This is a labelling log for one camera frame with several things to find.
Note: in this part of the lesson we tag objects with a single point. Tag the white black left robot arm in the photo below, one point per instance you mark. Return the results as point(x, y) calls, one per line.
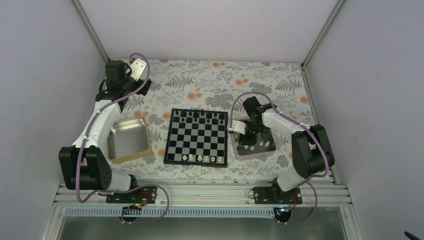
point(84, 166)

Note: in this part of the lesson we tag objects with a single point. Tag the gold rimmed empty metal tin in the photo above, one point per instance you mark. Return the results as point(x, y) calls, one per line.
point(128, 140)

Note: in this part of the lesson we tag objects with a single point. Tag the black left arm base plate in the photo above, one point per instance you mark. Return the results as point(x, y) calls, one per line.
point(145, 195)

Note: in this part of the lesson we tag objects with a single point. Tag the black chess pieces row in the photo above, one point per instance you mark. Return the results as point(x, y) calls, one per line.
point(199, 116)

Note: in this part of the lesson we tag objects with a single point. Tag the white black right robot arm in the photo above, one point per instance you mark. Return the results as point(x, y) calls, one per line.
point(311, 149)

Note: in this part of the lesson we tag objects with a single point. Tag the black white chess board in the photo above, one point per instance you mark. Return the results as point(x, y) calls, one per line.
point(197, 139)

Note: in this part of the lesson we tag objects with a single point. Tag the right aluminium corner frame post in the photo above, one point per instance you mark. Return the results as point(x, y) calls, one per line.
point(322, 33)

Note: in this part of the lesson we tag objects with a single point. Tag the grey slotted cable duct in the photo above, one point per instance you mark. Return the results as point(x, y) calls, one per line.
point(171, 212)

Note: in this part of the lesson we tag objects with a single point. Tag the floral patterned table mat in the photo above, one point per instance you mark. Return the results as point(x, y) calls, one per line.
point(218, 86)

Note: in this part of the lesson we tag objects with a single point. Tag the aluminium front rail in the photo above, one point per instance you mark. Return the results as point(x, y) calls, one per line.
point(238, 194)

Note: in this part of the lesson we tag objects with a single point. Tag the pink rimmed metal tin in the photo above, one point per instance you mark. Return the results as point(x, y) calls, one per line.
point(260, 145)

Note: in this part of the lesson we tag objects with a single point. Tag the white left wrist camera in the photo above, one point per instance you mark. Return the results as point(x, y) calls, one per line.
point(137, 66)

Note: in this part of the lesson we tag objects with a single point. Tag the aluminium corner frame post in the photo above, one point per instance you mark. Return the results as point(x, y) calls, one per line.
point(322, 33)
point(90, 29)

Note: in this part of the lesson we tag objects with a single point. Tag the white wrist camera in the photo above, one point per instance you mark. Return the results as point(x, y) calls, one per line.
point(237, 126)
point(137, 66)

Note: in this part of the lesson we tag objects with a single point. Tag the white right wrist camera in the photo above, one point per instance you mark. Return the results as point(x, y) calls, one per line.
point(237, 126)

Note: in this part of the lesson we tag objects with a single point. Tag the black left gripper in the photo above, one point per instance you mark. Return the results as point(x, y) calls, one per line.
point(144, 91)

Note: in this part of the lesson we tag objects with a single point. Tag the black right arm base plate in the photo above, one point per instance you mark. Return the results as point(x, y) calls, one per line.
point(267, 195)

